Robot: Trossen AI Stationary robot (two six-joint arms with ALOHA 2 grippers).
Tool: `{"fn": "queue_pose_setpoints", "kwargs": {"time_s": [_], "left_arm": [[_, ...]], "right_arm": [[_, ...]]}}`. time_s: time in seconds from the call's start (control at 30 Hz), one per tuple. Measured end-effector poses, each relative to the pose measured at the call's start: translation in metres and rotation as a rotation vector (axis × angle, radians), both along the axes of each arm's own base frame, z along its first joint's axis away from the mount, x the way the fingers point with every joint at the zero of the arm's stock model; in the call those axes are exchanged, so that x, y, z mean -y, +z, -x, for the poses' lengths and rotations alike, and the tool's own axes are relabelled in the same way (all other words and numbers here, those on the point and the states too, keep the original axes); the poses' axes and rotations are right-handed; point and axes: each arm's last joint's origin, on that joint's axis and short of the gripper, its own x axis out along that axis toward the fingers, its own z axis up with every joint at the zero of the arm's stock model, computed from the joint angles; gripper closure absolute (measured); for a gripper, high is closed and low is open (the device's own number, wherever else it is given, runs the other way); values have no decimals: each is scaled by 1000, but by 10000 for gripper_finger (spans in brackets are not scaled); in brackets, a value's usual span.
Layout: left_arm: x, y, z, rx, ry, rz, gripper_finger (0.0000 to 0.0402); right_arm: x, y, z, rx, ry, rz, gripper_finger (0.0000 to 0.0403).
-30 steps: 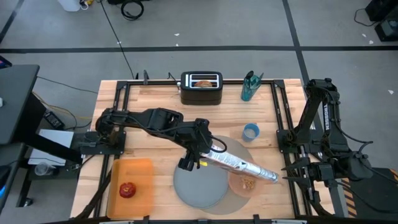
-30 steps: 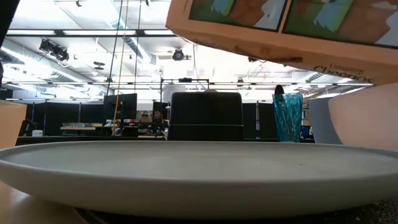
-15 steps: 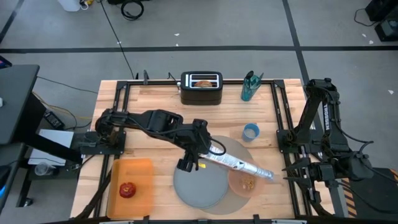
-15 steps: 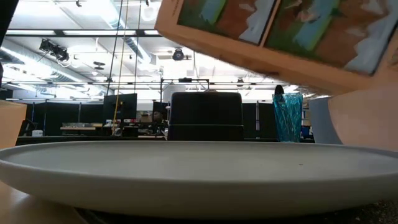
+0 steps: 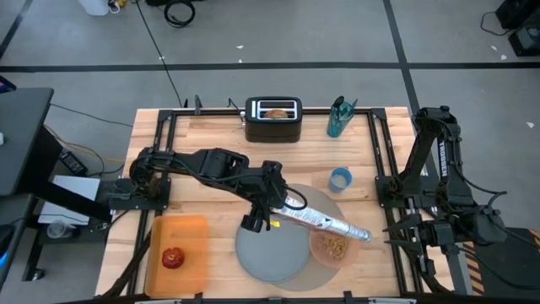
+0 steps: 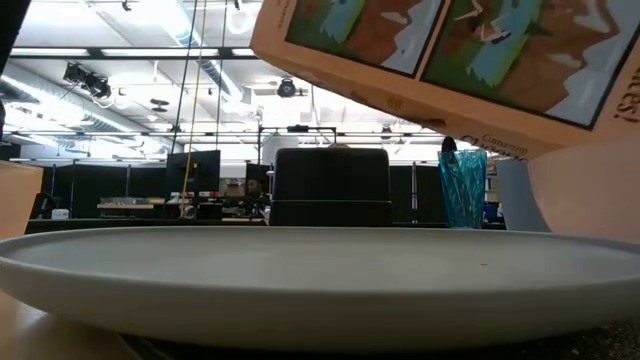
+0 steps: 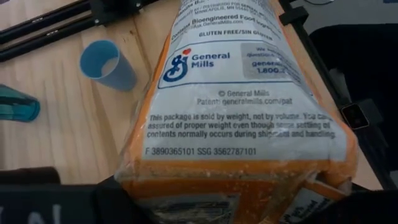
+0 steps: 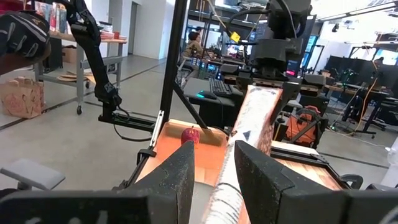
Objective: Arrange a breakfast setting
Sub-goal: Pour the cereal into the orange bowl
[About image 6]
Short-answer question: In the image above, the light blue plastic cup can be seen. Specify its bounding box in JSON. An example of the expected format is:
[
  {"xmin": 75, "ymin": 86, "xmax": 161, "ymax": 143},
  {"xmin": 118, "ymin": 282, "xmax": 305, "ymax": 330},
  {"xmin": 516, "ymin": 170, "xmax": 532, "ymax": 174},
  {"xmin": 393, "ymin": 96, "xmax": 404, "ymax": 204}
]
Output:
[{"xmin": 496, "ymin": 158, "xmax": 552, "ymax": 233}]

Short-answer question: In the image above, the black rig camera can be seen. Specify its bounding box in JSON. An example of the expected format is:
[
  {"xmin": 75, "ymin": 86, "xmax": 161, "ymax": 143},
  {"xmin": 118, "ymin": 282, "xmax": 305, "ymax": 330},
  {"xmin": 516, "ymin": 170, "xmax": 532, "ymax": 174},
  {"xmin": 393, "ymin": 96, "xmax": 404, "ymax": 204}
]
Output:
[
  {"xmin": 62, "ymin": 62, "xmax": 113, "ymax": 101},
  {"xmin": 276, "ymin": 77, "xmax": 299, "ymax": 99}
]

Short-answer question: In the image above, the white hanging ring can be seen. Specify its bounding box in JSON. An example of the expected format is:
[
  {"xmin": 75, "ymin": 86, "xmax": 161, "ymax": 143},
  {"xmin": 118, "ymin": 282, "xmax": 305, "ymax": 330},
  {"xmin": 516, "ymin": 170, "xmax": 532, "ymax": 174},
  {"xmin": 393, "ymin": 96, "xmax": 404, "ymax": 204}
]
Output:
[{"xmin": 225, "ymin": 4, "xmax": 254, "ymax": 36}]

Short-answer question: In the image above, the orange cereal box mountain print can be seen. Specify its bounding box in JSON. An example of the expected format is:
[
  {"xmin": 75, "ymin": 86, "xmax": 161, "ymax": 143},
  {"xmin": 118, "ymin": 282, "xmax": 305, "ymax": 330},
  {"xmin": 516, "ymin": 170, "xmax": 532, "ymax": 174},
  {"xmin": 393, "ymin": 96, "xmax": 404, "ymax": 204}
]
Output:
[{"xmin": 249, "ymin": 0, "xmax": 640, "ymax": 162}]

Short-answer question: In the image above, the black computer monitor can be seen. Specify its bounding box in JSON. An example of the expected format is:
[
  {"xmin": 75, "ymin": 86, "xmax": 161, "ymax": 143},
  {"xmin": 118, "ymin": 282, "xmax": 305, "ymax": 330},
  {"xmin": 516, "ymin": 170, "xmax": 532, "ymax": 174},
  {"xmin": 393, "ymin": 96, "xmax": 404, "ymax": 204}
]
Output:
[{"xmin": 166, "ymin": 149, "xmax": 222, "ymax": 196}]

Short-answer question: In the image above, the yellowish hanging rope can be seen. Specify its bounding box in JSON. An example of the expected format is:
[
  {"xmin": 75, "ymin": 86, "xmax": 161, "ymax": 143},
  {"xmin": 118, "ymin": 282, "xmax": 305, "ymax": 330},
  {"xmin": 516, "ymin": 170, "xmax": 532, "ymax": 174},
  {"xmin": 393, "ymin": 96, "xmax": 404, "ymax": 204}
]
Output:
[{"xmin": 179, "ymin": 0, "xmax": 208, "ymax": 216}]

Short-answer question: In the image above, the large grey ceramic plate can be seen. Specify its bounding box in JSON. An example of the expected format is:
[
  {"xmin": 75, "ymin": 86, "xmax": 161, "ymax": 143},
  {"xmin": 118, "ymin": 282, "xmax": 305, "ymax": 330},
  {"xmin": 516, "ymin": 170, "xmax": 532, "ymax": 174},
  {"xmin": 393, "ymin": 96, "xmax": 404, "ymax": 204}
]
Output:
[{"xmin": 0, "ymin": 225, "xmax": 640, "ymax": 354}]

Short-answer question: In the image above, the tan wooden cup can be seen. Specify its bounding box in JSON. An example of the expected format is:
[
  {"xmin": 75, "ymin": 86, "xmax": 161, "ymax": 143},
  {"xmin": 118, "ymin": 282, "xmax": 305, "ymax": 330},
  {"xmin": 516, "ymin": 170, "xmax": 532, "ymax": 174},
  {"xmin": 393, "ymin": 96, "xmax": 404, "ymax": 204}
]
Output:
[{"xmin": 0, "ymin": 159, "xmax": 44, "ymax": 239}]

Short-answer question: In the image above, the black toaster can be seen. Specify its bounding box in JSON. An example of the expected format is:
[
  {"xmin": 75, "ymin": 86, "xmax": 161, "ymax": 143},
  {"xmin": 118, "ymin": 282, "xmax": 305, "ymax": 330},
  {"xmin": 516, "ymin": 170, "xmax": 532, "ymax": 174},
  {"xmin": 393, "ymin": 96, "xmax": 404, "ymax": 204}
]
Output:
[{"xmin": 268, "ymin": 146, "xmax": 393, "ymax": 228}]

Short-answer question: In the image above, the pink plastic bowl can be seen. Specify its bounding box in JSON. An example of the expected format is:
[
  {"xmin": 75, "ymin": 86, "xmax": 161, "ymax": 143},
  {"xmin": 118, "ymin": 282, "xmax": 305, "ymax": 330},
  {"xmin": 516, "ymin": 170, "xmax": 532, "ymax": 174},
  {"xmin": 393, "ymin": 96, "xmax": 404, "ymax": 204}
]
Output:
[{"xmin": 527, "ymin": 135, "xmax": 640, "ymax": 246}]

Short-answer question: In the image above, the person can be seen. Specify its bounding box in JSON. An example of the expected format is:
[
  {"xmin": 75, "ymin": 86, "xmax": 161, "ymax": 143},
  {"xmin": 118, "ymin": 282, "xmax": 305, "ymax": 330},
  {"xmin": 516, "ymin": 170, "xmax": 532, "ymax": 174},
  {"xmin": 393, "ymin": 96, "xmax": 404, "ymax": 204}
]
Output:
[{"xmin": 243, "ymin": 178, "xmax": 267, "ymax": 214}]

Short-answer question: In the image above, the black hanging cable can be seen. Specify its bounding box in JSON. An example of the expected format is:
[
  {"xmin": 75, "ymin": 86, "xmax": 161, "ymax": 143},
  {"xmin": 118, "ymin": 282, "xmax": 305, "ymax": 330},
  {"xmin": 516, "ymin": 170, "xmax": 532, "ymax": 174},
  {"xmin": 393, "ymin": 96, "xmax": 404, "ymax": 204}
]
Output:
[
  {"xmin": 171, "ymin": 0, "xmax": 199, "ymax": 154},
  {"xmin": 214, "ymin": 0, "xmax": 229, "ymax": 151}
]

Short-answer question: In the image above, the teal faceted drinking glass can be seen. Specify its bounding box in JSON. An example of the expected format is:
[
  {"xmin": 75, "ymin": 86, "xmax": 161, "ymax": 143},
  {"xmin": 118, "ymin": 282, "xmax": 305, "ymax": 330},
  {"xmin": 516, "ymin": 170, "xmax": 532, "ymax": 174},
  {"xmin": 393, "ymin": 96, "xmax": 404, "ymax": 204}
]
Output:
[{"xmin": 437, "ymin": 149, "xmax": 489, "ymax": 230}]

